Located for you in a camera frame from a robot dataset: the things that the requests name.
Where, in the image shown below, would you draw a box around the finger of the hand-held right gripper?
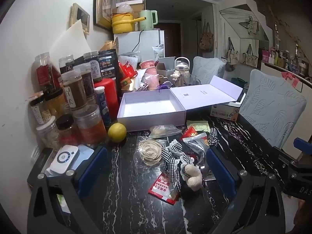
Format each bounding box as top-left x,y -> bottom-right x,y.
293,138 -> 312,160
272,146 -> 304,176

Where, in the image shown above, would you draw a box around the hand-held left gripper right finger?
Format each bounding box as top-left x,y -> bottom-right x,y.
206,147 -> 285,234

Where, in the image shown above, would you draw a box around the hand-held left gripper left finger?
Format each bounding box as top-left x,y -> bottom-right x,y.
27,146 -> 109,234

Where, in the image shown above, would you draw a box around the black and white scrunchie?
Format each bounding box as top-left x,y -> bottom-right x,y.
208,127 -> 218,148

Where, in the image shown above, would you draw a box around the silver foil packet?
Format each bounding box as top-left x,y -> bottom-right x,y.
182,134 -> 210,164

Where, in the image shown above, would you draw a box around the red snack packet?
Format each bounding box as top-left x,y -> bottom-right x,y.
182,125 -> 207,139

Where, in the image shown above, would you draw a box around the green sachet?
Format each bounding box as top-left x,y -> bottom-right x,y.
186,120 -> 210,133

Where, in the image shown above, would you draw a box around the checked bow hair tie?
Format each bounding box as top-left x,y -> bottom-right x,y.
160,139 -> 195,193

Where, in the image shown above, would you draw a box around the bag of rubber bands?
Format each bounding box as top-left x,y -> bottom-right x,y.
135,138 -> 167,173

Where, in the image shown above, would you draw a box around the red and white sachet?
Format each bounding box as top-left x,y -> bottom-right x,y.
148,173 -> 181,205

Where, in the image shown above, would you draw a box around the clear bag with beige contents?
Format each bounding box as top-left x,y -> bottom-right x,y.
149,124 -> 182,138

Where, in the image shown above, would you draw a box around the white gift box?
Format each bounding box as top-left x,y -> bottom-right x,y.
117,75 -> 244,132

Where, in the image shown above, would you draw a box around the light blue case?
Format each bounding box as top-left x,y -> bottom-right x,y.
71,144 -> 95,171

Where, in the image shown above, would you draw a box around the white round-button device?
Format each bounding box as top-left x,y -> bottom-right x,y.
46,145 -> 80,175

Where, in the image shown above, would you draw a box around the wide clear plastic jar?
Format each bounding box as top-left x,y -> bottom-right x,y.
73,104 -> 108,147

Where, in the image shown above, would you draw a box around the yellow lemon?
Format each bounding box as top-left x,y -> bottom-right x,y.
108,122 -> 127,143

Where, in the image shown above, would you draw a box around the black lid spice jar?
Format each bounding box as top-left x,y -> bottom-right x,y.
56,114 -> 78,147

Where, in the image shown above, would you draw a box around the grey leaf-pattern chair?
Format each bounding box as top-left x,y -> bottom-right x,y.
239,69 -> 307,149
191,56 -> 226,84

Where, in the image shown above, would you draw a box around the white lid oat jar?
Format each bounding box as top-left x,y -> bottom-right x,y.
36,116 -> 60,150

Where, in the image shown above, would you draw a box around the white and orange medicine box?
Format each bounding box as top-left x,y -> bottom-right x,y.
210,102 -> 240,122

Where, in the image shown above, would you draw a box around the blue tablet tube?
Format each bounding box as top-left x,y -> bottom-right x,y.
95,86 -> 112,127

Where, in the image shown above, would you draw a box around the pink bow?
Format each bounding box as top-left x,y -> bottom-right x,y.
281,72 -> 303,88

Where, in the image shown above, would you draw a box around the red cylinder canister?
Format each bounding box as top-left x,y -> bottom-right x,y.
94,78 -> 120,127

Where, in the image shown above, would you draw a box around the white flat box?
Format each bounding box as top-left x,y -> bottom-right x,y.
225,91 -> 246,106

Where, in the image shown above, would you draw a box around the yellow powder jar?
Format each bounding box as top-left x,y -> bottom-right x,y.
45,88 -> 71,116

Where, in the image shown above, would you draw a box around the black label nut jar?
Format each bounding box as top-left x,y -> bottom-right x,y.
29,91 -> 53,125

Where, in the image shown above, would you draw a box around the white counter cabinet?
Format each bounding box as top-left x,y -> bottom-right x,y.
261,61 -> 312,98

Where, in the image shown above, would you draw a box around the dark green bag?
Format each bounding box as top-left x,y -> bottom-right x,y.
230,77 -> 248,88

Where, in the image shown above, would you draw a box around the row of cosmetic bottles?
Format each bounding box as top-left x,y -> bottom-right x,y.
261,45 -> 312,77

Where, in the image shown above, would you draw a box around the tall grey label jar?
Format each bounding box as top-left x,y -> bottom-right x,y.
83,51 -> 103,83

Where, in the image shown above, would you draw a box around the white tote bag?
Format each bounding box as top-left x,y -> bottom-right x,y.
225,37 -> 240,65
244,43 -> 259,67

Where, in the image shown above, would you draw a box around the red packets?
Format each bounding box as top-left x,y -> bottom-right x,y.
119,62 -> 137,83

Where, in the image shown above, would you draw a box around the pink cup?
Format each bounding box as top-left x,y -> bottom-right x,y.
144,68 -> 160,89

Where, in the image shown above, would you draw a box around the black printed pouch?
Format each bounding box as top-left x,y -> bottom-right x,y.
99,49 -> 121,95

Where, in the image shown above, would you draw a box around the short dark label jar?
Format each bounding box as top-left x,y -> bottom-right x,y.
58,55 -> 76,75

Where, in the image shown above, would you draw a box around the red label clear jar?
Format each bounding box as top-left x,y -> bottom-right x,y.
35,52 -> 60,88

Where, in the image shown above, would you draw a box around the white printed paper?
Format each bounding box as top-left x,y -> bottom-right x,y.
119,54 -> 142,66

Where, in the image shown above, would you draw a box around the pink bowl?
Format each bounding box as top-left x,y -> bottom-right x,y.
139,60 -> 156,70

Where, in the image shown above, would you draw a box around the grey box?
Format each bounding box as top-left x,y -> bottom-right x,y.
157,56 -> 177,77

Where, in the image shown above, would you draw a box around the woven straw basket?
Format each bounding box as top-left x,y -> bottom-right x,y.
99,38 -> 120,53

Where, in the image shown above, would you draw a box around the white board sheet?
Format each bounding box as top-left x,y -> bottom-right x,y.
49,19 -> 91,61

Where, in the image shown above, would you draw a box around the brown tote bag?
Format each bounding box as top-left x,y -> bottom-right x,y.
199,22 -> 214,52

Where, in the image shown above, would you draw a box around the green and white pouch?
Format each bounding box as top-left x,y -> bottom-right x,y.
152,44 -> 165,56

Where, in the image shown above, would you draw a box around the white mini fridge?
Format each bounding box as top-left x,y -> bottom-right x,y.
114,29 -> 165,59

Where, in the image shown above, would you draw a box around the yellow pot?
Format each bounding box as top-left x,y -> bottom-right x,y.
111,13 -> 147,35

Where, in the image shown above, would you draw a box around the green electric kettle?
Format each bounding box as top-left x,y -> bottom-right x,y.
138,10 -> 158,31

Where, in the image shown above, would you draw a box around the cardboard box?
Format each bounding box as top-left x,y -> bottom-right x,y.
116,0 -> 146,20

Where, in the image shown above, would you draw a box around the white bottle with handle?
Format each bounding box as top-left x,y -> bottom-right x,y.
174,57 -> 191,78

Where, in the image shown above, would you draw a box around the black power cable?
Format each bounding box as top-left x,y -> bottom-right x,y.
133,30 -> 144,53

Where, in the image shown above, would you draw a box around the small wooden picture frame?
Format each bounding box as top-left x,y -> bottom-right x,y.
69,3 -> 90,35

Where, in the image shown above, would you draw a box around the large gold picture frame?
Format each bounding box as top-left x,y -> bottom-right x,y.
93,0 -> 113,32

